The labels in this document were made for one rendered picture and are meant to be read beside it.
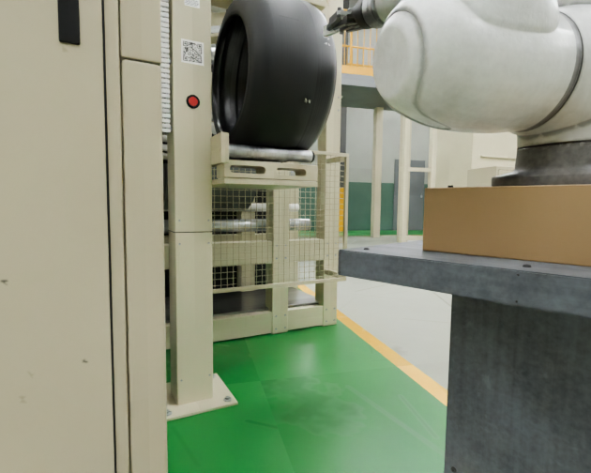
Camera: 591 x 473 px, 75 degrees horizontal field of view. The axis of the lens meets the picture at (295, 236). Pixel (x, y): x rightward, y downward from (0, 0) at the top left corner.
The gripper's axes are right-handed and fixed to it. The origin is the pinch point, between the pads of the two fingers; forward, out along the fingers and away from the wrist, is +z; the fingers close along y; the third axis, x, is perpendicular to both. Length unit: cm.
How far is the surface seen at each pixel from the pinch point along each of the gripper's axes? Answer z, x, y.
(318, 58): 9.8, 6.4, -2.0
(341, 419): -18, 123, -7
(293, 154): 19.0, 37.7, -0.1
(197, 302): 19, 91, 33
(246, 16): 23.7, -5.2, 18.5
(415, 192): 759, 128, -802
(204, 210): 24, 59, 31
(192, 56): 31.2, 8.6, 33.9
